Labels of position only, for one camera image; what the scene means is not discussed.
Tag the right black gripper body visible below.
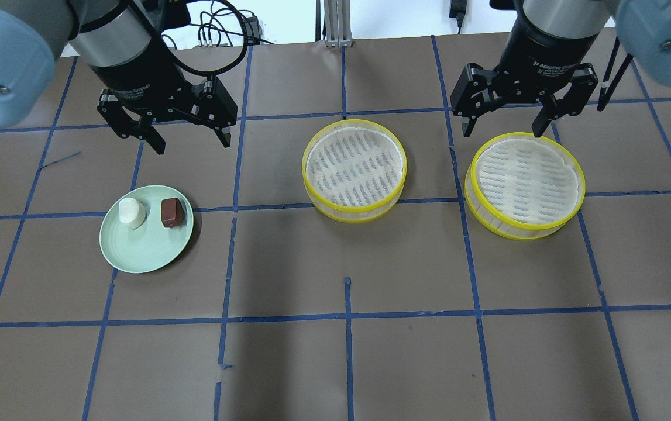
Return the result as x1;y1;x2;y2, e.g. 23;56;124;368
450;15;598;116

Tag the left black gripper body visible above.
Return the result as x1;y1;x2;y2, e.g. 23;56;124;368
92;40;238;127

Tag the white steamed bun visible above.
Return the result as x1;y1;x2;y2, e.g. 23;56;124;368
118;197;146;230

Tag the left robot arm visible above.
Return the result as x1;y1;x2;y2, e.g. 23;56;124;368
0;1;246;154

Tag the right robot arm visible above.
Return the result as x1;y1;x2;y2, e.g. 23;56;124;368
450;1;671;137

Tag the right yellow bamboo steamer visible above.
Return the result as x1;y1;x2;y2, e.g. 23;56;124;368
463;132;586;241

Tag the yellow bamboo steamer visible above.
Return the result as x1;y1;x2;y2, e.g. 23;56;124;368
463;132;586;241
301;119;408;224

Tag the middle yellow bamboo steamer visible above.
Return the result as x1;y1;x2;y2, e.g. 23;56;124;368
301;119;408;224

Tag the brown steamed bun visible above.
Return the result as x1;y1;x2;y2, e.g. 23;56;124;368
160;197;185;229

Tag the black power adapter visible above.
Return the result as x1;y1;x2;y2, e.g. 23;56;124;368
448;0;468;33

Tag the light green plate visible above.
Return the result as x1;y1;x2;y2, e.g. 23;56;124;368
99;185;194;274

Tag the black cable bundle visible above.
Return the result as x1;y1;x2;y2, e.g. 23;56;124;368
163;0;274;77

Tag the aluminium frame post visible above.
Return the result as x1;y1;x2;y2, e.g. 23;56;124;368
324;0;353;48

